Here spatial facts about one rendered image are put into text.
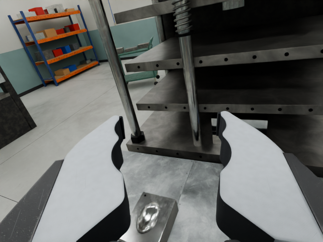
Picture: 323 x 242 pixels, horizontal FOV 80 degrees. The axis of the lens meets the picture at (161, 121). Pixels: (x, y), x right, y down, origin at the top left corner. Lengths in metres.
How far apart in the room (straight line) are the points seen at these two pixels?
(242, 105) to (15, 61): 7.19
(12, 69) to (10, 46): 0.68
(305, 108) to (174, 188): 0.68
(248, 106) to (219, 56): 0.28
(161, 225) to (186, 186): 0.25
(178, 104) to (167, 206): 0.56
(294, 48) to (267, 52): 0.09
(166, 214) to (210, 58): 0.69
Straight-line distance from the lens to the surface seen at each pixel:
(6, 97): 4.34
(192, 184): 0.95
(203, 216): 0.85
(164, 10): 1.02
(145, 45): 4.64
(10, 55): 7.64
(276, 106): 1.04
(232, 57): 0.95
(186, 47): 0.93
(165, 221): 0.78
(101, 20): 1.10
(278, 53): 0.95
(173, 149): 1.18
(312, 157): 1.16
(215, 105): 1.05
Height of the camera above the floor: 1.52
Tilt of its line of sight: 29 degrees down
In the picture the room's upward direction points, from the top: 13 degrees counter-clockwise
